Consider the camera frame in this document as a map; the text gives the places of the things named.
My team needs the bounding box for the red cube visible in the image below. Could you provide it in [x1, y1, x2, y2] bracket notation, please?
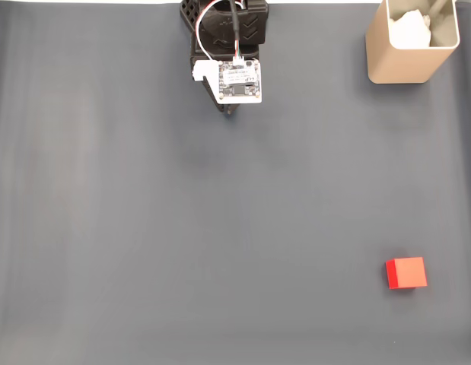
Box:
[385, 256, 428, 290]

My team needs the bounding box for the beige box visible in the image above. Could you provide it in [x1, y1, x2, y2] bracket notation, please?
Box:
[364, 0, 460, 84]

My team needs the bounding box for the dark grey mat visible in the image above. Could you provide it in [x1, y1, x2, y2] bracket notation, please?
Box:
[0, 2, 471, 365]

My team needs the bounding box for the white crumpled tissue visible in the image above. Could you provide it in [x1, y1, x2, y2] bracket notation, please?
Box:
[389, 10, 434, 49]

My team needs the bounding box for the white camera circuit board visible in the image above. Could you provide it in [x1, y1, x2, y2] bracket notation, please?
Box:
[192, 59, 263, 105]

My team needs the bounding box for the red and white servo wire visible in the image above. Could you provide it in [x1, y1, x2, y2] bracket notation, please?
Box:
[195, 0, 247, 62]

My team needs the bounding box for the black camera cable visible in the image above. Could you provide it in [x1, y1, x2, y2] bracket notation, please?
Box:
[229, 0, 243, 59]

